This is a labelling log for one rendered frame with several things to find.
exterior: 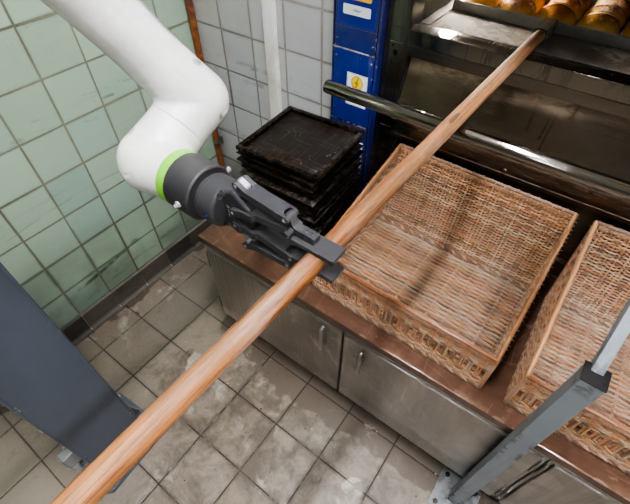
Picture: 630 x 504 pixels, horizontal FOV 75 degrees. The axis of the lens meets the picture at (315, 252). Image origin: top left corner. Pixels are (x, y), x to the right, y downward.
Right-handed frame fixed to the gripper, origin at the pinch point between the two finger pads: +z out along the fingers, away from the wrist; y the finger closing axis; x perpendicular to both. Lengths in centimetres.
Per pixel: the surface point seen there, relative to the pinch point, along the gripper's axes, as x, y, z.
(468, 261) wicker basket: -70, 61, 10
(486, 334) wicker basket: -47, 61, 25
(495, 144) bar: -44.0, 2.7, 8.8
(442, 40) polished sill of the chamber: -81, 2, -20
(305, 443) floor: -7, 120, -10
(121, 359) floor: 13, 120, -93
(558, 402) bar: -22, 34, 40
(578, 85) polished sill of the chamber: -81, 4, 15
